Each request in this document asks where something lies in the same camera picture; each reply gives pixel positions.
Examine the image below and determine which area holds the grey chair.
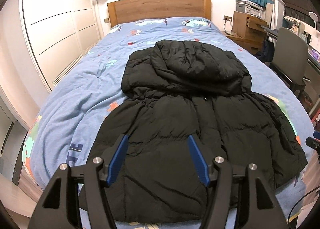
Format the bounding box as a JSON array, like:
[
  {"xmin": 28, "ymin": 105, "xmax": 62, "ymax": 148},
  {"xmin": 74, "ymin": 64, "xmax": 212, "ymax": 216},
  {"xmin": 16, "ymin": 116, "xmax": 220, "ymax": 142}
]
[{"xmin": 270, "ymin": 27, "xmax": 308, "ymax": 98}]

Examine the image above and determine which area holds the white printer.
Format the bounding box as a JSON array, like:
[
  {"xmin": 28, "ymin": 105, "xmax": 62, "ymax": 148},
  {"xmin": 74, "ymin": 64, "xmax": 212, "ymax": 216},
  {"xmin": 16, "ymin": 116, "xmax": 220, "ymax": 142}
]
[{"xmin": 235, "ymin": 0, "xmax": 263, "ymax": 19}]

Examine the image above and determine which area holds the white desk lamp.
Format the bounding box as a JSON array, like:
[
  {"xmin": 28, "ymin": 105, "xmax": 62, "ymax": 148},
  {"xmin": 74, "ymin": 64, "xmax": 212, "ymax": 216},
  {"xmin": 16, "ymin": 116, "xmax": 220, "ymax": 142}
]
[{"xmin": 309, "ymin": 11, "xmax": 318, "ymax": 29}]

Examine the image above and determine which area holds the wall socket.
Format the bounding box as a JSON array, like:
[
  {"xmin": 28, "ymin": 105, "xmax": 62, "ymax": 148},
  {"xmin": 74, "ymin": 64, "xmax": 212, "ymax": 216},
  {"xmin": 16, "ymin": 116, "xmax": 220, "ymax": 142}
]
[{"xmin": 223, "ymin": 15, "xmax": 232, "ymax": 22}]

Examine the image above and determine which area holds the blue patterned bed duvet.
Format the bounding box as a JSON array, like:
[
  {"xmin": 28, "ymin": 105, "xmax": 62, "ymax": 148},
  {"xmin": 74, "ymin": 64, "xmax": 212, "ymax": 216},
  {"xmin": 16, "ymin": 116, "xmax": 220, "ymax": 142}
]
[{"xmin": 22, "ymin": 17, "xmax": 315, "ymax": 229}]

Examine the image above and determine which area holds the black puffer jacket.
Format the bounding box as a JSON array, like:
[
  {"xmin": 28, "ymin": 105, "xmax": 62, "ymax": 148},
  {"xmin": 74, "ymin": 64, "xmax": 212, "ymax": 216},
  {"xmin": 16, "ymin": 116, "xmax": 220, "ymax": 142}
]
[{"xmin": 89, "ymin": 40, "xmax": 307, "ymax": 223}]

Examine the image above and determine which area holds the wooden headboard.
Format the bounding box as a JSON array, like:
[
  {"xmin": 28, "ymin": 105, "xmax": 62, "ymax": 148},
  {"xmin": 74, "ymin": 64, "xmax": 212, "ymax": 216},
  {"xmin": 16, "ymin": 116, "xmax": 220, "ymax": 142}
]
[{"xmin": 107, "ymin": 0, "xmax": 212, "ymax": 27}]

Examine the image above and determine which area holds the white wardrobe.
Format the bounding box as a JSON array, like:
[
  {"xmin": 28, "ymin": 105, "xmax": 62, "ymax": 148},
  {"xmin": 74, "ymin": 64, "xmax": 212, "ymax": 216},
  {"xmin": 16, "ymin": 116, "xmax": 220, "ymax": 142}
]
[{"xmin": 21, "ymin": 0, "xmax": 100, "ymax": 90}]

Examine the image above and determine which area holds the wooden drawer cabinet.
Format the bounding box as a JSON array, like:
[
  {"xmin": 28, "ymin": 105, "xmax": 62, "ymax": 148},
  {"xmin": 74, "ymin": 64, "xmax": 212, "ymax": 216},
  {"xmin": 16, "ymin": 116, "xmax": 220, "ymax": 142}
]
[{"xmin": 224, "ymin": 11, "xmax": 268, "ymax": 55}]

